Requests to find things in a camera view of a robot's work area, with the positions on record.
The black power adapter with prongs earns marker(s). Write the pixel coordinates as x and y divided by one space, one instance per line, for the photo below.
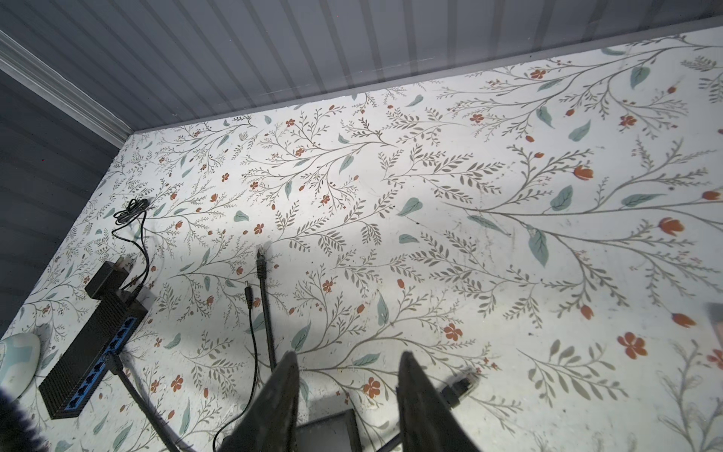
107 279

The black network switch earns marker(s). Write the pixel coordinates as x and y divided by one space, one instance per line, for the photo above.
333 433
69 385

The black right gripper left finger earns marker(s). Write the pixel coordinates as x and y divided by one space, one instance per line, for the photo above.
270 423

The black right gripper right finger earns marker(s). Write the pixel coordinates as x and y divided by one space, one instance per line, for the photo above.
426 423

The white bowl-shaped object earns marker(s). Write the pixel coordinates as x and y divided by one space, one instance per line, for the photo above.
20 357

